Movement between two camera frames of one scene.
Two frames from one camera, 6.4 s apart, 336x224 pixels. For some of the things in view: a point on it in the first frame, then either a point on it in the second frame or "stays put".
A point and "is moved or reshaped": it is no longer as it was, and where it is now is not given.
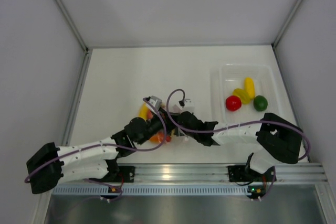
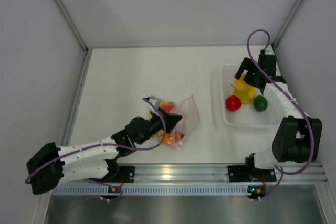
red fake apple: x=233 y=103 stays put
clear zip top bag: x=160 y=120 is moved or reshaped
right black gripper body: x=196 y=136 → x=251 y=76
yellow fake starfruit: x=244 y=96 stays put
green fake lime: x=260 y=103 stays put
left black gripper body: x=154 y=125 stays put
